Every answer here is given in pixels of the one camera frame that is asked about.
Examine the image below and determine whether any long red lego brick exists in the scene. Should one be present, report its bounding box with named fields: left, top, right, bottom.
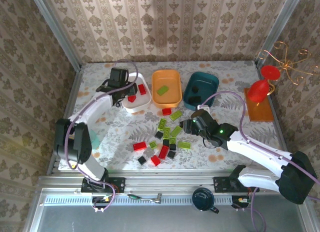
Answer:
left=158, top=145, right=170, bottom=160
left=132, top=141, right=148, bottom=152

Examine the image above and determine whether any white plastic container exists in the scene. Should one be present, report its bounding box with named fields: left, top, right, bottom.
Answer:
left=121, top=73, right=153, bottom=115

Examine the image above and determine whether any orange plastic container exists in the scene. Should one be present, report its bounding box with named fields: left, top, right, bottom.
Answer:
left=151, top=69, right=183, bottom=110

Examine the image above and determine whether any teal plastic container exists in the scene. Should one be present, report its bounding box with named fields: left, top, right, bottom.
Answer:
left=182, top=71, right=220, bottom=112

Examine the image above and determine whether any orange wooden board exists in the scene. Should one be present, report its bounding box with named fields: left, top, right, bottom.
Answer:
left=243, top=88, right=275, bottom=122

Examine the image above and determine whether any light teal plastic cup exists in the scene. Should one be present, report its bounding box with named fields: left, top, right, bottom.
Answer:
left=89, top=128, right=101, bottom=152

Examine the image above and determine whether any red plastic goblet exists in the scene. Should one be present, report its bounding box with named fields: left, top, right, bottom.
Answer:
left=246, top=65, right=281, bottom=104

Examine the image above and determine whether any dark blue mug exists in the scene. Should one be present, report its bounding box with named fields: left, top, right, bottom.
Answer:
left=191, top=187, right=220, bottom=215

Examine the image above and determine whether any metal ratchet tool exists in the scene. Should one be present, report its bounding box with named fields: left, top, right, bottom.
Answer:
left=126, top=193, right=163, bottom=205

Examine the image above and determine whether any grey metal shelf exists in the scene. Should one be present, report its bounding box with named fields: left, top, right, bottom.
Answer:
left=24, top=188, right=316, bottom=232

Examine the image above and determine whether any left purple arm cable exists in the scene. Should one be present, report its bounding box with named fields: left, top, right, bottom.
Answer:
left=64, top=58, right=140, bottom=213

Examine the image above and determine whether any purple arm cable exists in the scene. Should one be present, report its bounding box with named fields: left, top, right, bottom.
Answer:
left=64, top=58, right=140, bottom=213
left=201, top=90, right=320, bottom=232

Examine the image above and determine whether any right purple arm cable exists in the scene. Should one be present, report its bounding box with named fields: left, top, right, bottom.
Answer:
left=201, top=90, right=320, bottom=232

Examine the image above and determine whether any aluminium table side rail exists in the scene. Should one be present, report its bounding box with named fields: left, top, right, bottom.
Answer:
left=46, top=65, right=85, bottom=177
left=253, top=59, right=296, bottom=175

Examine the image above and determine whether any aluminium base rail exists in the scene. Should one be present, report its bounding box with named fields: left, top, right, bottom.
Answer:
left=37, top=169, right=310, bottom=193

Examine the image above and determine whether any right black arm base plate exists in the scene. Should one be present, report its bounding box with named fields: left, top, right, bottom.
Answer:
left=212, top=176, right=260, bottom=193

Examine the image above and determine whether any grey slotted cable duct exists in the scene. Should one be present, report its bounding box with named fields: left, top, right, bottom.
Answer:
left=43, top=193, right=251, bottom=206

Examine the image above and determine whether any aluminium frame post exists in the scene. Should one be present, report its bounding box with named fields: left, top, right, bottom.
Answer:
left=254, top=0, right=305, bottom=67
left=28, top=0, right=83, bottom=71

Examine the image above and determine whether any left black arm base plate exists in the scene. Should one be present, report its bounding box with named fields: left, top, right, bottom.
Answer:
left=80, top=176, right=126, bottom=194

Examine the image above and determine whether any gold wire ornament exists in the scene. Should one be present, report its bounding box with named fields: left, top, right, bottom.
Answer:
left=256, top=40, right=320, bottom=87

